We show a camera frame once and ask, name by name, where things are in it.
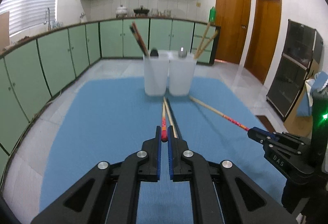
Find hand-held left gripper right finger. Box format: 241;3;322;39
167;125;298;224

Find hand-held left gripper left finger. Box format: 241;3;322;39
31;125;162;224

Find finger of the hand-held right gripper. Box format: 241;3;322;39
252;127;311;145
247;129;276;154

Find bamboo chopstick red pattern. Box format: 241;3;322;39
194;22;211;58
163;97;179;139
190;96;250;131
161;105;168;143
195;30;219;59
197;36;215;58

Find white double utensil holder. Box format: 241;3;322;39
143;50;197;97

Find black chopstick red end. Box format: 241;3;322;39
129;26;148;57
132;22;149;57

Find blue cloth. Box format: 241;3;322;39
297;72;328;117

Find blue mat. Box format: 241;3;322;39
38;77;287;224

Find black glass cabinet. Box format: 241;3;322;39
266;19;324;122

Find wooden door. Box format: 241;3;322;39
244;0;282;83
214;0;252;64

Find green lower cabinets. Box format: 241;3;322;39
0;18;221;178

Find glass jars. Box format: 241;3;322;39
151;9;172;17

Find black wok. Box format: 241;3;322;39
133;6;150;17

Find metal faucet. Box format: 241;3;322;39
44;7;52;31

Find cardboard board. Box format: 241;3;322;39
0;11;10;51

